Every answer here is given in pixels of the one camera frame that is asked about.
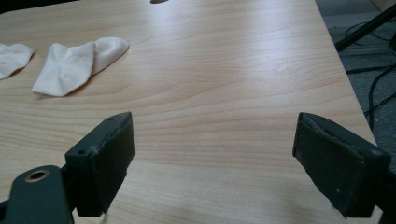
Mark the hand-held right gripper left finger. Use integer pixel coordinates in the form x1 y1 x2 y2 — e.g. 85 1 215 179
64 111 136 217

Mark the white sock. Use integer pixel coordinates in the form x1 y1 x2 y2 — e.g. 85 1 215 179
0 42 35 81

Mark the beige cloth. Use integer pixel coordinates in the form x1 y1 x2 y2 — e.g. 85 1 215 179
31 36 130 98

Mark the black floor cable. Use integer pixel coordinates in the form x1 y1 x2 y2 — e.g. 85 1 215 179
346 63 396 76
363 63 396 132

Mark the black metal stand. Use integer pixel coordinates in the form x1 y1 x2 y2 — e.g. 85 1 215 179
334 3 396 52

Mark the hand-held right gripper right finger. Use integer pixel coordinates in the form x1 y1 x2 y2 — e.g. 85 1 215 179
291 112 392 218

